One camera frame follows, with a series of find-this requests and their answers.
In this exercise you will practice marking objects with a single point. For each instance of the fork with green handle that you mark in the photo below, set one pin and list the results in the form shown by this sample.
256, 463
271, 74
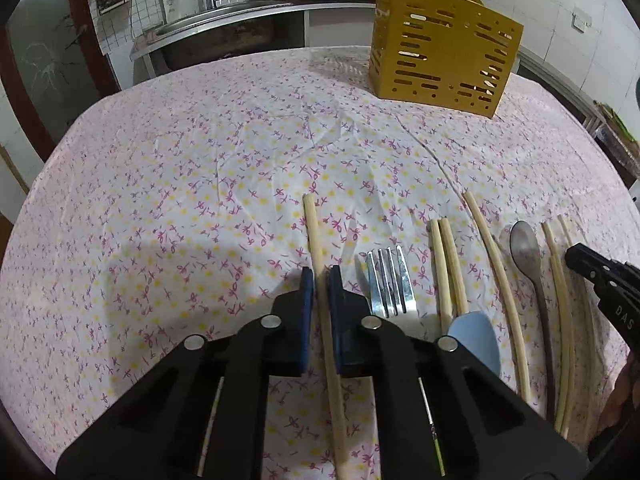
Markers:
391, 292

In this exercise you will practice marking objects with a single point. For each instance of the brown wooden door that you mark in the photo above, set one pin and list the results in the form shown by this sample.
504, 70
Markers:
52, 67

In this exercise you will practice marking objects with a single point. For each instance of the yellow slotted utensil holder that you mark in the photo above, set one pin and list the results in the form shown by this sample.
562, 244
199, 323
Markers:
456, 54

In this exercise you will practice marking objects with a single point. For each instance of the side shelf with vegetables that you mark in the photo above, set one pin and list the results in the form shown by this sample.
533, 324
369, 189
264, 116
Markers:
618, 139

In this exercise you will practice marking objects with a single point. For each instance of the grey metal spoon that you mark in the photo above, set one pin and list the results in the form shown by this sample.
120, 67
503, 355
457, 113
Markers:
525, 253

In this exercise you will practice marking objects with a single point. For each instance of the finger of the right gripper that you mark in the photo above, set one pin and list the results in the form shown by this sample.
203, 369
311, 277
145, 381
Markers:
586, 262

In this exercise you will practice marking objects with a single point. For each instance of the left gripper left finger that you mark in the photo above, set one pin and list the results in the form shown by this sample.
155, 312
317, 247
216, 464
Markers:
200, 412

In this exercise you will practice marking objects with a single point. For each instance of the right hand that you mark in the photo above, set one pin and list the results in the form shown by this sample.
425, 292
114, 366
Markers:
626, 388

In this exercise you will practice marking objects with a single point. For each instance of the floral pink tablecloth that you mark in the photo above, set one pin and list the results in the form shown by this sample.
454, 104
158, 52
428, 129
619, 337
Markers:
176, 207

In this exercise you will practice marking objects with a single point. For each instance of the white wall socket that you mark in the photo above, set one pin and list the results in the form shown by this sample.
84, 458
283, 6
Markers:
581, 21

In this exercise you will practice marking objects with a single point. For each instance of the kitchen counter with sink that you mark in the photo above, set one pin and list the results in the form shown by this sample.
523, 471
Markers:
250, 28

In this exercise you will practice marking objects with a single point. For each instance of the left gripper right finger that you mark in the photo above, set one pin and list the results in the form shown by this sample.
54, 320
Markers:
441, 413

